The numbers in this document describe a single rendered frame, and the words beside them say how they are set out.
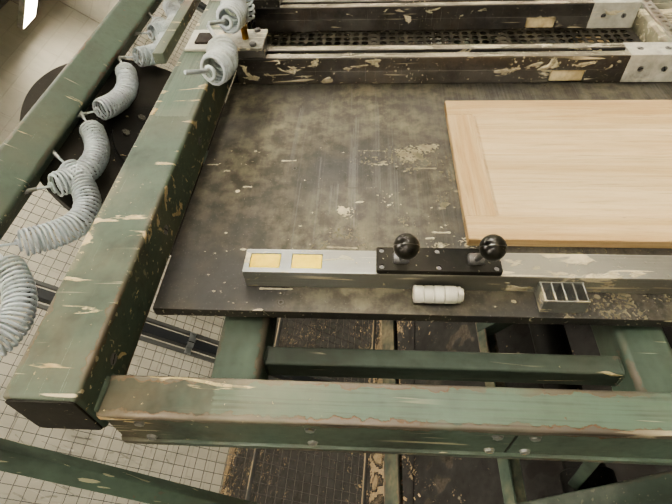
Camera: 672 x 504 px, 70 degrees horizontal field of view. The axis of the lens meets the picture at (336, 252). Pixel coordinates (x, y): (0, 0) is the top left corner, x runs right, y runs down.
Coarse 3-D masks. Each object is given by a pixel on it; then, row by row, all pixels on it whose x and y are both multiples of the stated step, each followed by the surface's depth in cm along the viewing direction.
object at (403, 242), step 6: (402, 234) 67; (408, 234) 66; (396, 240) 66; (402, 240) 66; (408, 240) 66; (414, 240) 66; (396, 246) 66; (402, 246) 66; (408, 246) 65; (414, 246) 66; (396, 252) 67; (402, 252) 66; (408, 252) 66; (414, 252) 66; (396, 258) 76; (402, 258) 67; (408, 258) 66
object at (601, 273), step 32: (288, 256) 80; (352, 256) 79; (512, 256) 78; (544, 256) 78; (576, 256) 78; (608, 256) 77; (640, 256) 77; (480, 288) 78; (512, 288) 78; (608, 288) 77; (640, 288) 76
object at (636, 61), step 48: (192, 48) 114; (240, 48) 114; (288, 48) 120; (336, 48) 119; (384, 48) 118; (432, 48) 117; (480, 48) 117; (528, 48) 116; (576, 48) 115; (624, 48) 115
